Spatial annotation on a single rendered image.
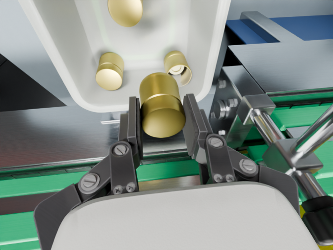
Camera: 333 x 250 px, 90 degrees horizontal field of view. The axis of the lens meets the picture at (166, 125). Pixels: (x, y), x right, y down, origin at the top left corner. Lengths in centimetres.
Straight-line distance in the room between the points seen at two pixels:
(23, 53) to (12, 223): 39
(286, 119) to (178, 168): 15
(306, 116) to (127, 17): 22
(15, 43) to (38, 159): 32
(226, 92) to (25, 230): 30
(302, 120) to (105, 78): 24
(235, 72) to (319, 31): 30
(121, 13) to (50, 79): 40
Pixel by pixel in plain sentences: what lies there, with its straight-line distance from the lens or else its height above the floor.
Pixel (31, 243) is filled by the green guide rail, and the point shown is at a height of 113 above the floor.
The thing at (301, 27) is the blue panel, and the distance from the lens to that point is 51.
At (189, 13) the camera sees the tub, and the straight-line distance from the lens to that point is 26.
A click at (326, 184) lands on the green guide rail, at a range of 30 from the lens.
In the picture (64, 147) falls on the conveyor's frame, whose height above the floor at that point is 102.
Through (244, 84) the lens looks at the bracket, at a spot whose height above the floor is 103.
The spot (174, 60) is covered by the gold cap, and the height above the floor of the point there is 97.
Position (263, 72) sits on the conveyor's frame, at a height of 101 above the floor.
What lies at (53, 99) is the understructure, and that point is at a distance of 79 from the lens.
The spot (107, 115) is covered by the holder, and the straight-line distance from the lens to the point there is 31.
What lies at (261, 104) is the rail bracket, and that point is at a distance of 19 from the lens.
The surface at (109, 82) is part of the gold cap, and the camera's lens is 24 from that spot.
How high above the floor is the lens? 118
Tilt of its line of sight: 41 degrees down
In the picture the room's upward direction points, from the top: 171 degrees clockwise
